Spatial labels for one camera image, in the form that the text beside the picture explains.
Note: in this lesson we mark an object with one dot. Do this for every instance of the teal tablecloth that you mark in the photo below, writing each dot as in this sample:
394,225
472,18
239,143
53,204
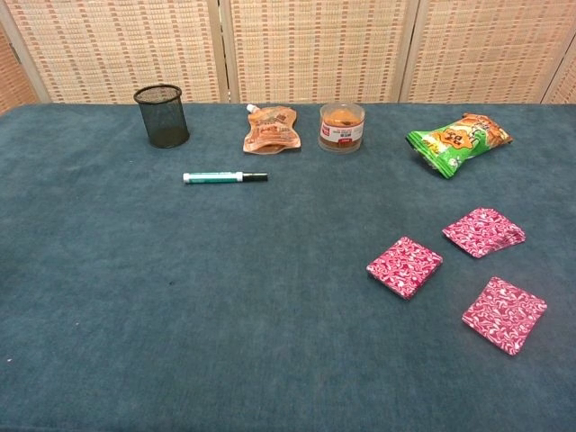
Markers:
270,292

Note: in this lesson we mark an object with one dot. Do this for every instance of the green white marker pen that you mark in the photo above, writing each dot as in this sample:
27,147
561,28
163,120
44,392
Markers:
211,177

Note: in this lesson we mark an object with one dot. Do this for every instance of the orange spout pouch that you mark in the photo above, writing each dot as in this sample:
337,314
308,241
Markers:
271,130

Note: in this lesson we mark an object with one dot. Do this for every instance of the clear plastic snack jar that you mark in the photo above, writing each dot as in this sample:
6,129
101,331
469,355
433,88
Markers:
341,128

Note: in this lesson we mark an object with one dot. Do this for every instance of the black mesh pen holder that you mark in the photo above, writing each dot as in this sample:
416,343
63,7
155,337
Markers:
163,118

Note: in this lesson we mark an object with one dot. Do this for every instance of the woven bamboo screen panel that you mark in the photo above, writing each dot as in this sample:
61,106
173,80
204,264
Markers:
11,76
319,49
566,87
117,49
486,49

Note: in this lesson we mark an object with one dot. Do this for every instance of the green orange snack bag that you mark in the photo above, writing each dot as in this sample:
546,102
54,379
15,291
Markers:
454,146

